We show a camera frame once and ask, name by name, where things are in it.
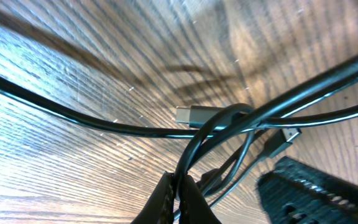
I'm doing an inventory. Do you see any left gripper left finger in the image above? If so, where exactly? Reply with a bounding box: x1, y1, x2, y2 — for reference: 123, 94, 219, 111
131, 172, 174, 224

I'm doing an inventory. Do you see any black cables bundle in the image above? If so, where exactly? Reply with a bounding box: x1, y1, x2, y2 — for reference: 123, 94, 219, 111
0, 45, 358, 220

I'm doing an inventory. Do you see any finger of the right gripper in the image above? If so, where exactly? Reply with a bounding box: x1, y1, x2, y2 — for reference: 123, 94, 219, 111
257, 157, 358, 224

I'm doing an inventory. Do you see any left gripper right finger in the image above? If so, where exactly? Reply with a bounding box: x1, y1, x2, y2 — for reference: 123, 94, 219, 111
179, 175, 221, 224

